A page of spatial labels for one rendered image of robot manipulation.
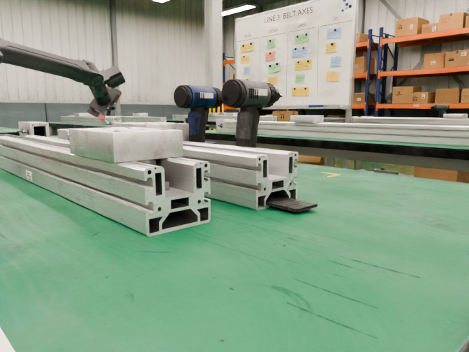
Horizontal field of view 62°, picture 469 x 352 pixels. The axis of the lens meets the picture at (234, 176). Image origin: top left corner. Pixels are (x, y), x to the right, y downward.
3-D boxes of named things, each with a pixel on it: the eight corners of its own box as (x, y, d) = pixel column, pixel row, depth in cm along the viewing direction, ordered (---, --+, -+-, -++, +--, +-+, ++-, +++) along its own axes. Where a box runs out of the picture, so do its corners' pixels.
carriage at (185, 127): (113, 151, 94) (112, 122, 93) (153, 148, 102) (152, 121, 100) (146, 156, 83) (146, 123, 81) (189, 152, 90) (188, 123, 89)
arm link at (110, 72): (79, 64, 136) (91, 81, 133) (109, 49, 139) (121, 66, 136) (90, 86, 147) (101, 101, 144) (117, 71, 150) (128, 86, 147)
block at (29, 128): (19, 140, 201) (17, 122, 200) (42, 140, 209) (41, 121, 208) (26, 142, 194) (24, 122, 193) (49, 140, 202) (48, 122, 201)
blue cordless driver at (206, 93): (172, 168, 105) (169, 84, 101) (220, 161, 120) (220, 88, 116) (191, 171, 100) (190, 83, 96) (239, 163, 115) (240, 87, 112)
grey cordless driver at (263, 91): (217, 180, 87) (216, 79, 83) (267, 170, 102) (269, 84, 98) (244, 184, 82) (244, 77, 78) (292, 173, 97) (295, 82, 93)
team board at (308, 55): (222, 191, 456) (221, 15, 424) (252, 186, 490) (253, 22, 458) (333, 216, 348) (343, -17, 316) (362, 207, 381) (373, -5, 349)
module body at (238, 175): (69, 161, 119) (67, 133, 118) (101, 158, 126) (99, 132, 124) (255, 211, 60) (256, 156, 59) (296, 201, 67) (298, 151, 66)
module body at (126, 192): (-2, 167, 106) (-5, 136, 105) (38, 164, 113) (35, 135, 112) (146, 237, 48) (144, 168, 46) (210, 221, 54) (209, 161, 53)
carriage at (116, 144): (70, 170, 63) (68, 128, 62) (132, 164, 71) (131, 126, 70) (114, 184, 52) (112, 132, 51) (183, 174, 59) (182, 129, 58)
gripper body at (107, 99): (89, 107, 151) (84, 97, 144) (105, 87, 155) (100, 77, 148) (104, 114, 151) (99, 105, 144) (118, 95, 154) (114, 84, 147)
